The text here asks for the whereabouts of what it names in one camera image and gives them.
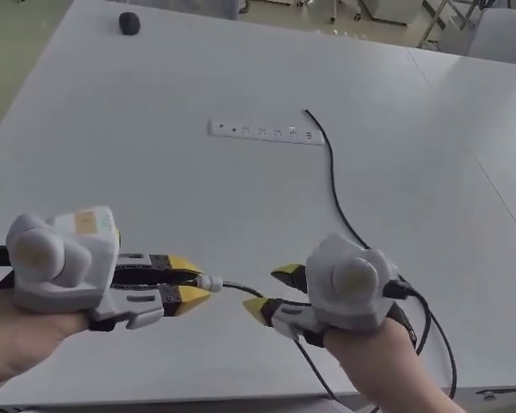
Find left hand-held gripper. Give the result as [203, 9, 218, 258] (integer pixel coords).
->
[4, 205, 212, 333]

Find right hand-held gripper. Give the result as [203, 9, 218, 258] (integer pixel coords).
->
[242, 233, 401, 348]

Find white cable gland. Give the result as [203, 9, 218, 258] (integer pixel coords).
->
[192, 274, 224, 293]

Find long black cable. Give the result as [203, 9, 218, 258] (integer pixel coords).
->
[220, 108, 459, 412]

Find person's right forearm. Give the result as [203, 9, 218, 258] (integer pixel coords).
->
[347, 354, 459, 413]

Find person's right hand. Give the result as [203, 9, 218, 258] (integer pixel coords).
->
[323, 300, 419, 373]

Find person's left hand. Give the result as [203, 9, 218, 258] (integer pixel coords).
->
[0, 294, 91, 391]

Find white table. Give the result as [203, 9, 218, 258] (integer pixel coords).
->
[0, 0, 516, 409]

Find white power strip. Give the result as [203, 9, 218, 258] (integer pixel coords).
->
[206, 120, 326, 147]

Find black round object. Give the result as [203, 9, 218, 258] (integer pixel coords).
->
[119, 11, 143, 35]

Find metal frame legs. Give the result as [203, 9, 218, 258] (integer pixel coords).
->
[415, 0, 479, 49]

